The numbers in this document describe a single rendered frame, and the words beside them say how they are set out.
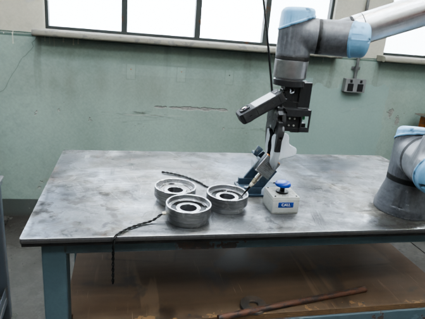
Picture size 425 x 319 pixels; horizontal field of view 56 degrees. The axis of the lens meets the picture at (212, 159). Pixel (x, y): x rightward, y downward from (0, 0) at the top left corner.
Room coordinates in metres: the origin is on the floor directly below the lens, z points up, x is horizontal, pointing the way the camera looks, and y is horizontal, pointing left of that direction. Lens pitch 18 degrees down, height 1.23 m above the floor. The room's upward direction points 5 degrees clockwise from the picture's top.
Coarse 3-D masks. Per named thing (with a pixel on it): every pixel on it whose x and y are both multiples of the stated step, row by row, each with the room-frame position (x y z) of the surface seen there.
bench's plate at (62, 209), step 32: (64, 160) 1.18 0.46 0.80; (96, 160) 1.20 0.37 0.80; (128, 160) 1.23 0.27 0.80; (160, 160) 1.26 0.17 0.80; (192, 160) 1.29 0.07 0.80; (224, 160) 1.31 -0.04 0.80; (256, 160) 1.35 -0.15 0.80; (288, 160) 1.38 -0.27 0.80; (320, 160) 1.41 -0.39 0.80; (352, 160) 1.45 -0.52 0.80; (384, 160) 1.48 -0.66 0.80; (64, 192) 0.94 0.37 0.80; (96, 192) 0.95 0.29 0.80; (128, 192) 0.97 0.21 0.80; (320, 192) 1.09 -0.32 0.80; (352, 192) 1.11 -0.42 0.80; (32, 224) 0.76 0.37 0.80; (64, 224) 0.77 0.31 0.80; (96, 224) 0.79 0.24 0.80; (128, 224) 0.80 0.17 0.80; (160, 224) 0.81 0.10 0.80; (224, 224) 0.84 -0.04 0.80; (256, 224) 0.85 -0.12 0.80; (288, 224) 0.87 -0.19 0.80; (320, 224) 0.88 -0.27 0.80; (352, 224) 0.90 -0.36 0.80; (384, 224) 0.91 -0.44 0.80; (416, 224) 0.93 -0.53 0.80
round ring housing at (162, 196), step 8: (160, 184) 0.97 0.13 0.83; (168, 184) 0.98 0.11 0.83; (176, 184) 0.99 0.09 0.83; (184, 184) 0.99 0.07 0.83; (192, 184) 0.97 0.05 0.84; (160, 192) 0.91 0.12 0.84; (168, 192) 0.90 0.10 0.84; (176, 192) 0.97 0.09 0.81; (184, 192) 0.91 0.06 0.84; (192, 192) 0.92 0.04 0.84; (160, 200) 0.91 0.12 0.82
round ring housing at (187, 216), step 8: (168, 200) 0.86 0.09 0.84; (176, 200) 0.88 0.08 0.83; (184, 200) 0.89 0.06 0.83; (192, 200) 0.89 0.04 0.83; (200, 200) 0.89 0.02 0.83; (208, 200) 0.87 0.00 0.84; (168, 208) 0.82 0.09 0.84; (176, 208) 0.84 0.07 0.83; (184, 208) 0.86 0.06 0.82; (192, 208) 0.87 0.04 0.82; (200, 208) 0.85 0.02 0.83; (208, 208) 0.83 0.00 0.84; (168, 216) 0.82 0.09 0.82; (176, 216) 0.80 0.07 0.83; (184, 216) 0.80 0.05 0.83; (192, 216) 0.80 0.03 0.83; (200, 216) 0.81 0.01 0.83; (208, 216) 0.83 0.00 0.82; (176, 224) 0.81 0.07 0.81; (184, 224) 0.80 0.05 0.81; (192, 224) 0.80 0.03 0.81; (200, 224) 0.81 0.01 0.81
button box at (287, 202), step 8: (264, 192) 0.98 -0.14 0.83; (272, 192) 0.94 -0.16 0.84; (280, 192) 0.94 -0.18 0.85; (288, 192) 0.95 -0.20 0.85; (264, 200) 0.97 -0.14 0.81; (272, 200) 0.92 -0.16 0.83; (280, 200) 0.92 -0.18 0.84; (288, 200) 0.92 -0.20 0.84; (296, 200) 0.93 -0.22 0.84; (272, 208) 0.91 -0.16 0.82; (280, 208) 0.92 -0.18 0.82; (288, 208) 0.92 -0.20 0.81; (296, 208) 0.93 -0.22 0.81
